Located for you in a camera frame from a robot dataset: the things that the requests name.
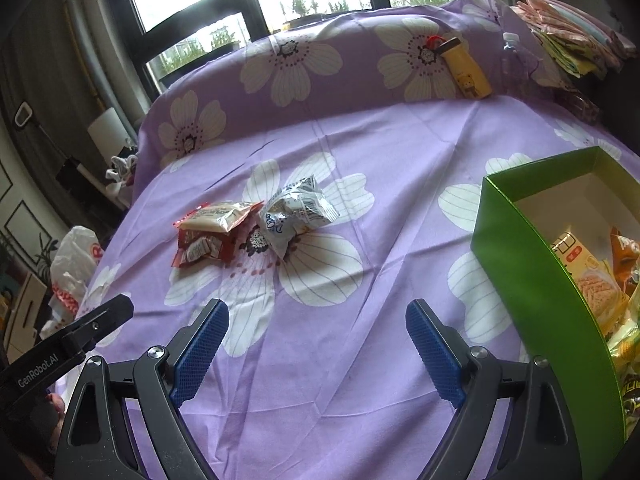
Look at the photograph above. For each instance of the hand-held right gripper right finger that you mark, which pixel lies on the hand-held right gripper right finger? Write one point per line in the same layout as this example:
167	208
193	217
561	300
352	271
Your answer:
435	355

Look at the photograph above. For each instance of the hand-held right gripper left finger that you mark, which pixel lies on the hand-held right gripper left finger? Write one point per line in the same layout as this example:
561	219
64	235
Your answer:
197	355

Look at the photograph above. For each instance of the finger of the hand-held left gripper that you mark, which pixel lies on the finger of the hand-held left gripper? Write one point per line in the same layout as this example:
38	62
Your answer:
100	322

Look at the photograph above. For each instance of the red snack packet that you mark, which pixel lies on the red snack packet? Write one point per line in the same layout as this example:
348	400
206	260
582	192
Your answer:
205	249

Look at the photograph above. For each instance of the green cardboard box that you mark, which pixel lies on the green cardboard box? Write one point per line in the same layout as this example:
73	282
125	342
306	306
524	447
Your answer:
520	270

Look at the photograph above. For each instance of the white packet with red edges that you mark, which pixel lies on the white packet with red edges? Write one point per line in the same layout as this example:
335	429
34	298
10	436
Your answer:
217	216

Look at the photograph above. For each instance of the silver white snack packet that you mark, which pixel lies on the silver white snack packet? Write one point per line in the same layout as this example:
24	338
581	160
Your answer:
295	212

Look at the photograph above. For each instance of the yellow rice cracker packet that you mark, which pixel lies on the yellow rice cracker packet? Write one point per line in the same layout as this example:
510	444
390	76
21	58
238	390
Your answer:
592	280

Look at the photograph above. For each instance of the yellow corn snack packet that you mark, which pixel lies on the yellow corn snack packet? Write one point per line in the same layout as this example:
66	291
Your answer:
627	342

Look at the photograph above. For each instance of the orange panda snack packet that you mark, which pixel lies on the orange panda snack packet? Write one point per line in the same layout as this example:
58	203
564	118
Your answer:
625	260

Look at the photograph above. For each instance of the person's left hand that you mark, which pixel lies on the person's left hand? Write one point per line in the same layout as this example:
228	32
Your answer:
56	407

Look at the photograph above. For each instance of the white plastic bag red print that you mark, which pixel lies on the white plastic bag red print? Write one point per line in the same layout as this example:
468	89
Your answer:
72	270

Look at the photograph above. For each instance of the green potted plant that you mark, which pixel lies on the green potted plant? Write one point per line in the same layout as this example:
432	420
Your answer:
46	255

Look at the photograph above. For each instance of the purple floral bed sheet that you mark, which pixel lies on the purple floral bed sheet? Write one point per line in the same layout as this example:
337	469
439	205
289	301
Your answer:
350	385

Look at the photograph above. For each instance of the white crumpled socks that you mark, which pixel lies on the white crumpled socks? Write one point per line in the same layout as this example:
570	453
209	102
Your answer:
121	172

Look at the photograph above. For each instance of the black dustpan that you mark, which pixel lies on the black dustpan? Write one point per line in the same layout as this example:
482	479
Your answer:
67	171

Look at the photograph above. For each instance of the white cylindrical lamp shade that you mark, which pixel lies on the white cylindrical lamp shade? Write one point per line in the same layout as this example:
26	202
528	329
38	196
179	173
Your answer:
110	132

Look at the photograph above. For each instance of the yellow cartoon-print bottle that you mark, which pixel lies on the yellow cartoon-print bottle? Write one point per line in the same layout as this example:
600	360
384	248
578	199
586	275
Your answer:
467	72

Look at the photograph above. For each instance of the grey curtain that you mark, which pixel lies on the grey curtain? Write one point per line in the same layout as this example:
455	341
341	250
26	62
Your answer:
85	35

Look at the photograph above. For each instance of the dark brown packet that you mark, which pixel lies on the dark brown packet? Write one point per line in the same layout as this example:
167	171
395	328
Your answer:
580	105

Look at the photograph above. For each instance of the clear plastic water bottle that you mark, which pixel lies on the clear plastic water bottle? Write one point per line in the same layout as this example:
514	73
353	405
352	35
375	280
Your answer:
512	65

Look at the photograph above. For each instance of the small red toy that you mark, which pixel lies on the small red toy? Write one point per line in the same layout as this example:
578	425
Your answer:
434	44

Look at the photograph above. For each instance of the stack of folded pastel cloths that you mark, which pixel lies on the stack of folded pastel cloths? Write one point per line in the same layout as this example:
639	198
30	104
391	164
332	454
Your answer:
575	30

